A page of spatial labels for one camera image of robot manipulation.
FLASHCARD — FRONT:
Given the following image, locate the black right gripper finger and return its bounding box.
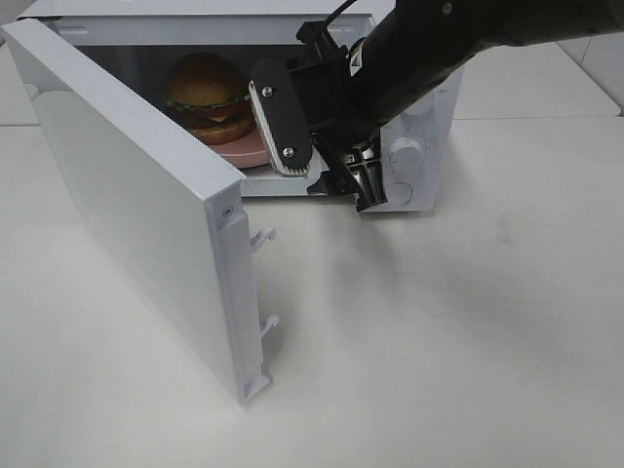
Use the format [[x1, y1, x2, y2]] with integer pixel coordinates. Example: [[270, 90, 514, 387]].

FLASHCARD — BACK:
[[307, 134, 387, 212], [295, 21, 347, 68]]

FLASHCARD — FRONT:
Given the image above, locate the white microwave door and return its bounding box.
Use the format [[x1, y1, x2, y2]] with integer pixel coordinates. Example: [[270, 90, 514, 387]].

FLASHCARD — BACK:
[[2, 19, 278, 404]]

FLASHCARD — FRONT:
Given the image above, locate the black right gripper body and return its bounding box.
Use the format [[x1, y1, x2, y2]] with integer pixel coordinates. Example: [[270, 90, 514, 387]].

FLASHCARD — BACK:
[[249, 48, 371, 178]]

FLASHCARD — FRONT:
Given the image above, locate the white timer knob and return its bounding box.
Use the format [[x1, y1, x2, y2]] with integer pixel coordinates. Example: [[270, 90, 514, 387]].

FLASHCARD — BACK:
[[390, 137, 424, 174]]

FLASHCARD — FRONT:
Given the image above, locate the black cable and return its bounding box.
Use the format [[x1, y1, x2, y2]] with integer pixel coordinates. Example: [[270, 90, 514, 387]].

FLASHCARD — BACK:
[[322, 0, 357, 24]]

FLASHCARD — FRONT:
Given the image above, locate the pink round plate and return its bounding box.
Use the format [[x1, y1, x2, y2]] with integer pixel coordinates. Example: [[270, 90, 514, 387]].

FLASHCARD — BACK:
[[210, 130, 270, 169]]

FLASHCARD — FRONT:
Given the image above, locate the burger with lettuce and cheese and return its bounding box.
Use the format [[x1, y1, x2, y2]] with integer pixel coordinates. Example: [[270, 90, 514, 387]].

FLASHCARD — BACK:
[[164, 53, 255, 145]]

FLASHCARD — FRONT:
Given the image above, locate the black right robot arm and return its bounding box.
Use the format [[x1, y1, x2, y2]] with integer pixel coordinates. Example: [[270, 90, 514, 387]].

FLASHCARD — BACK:
[[249, 1, 623, 212]]

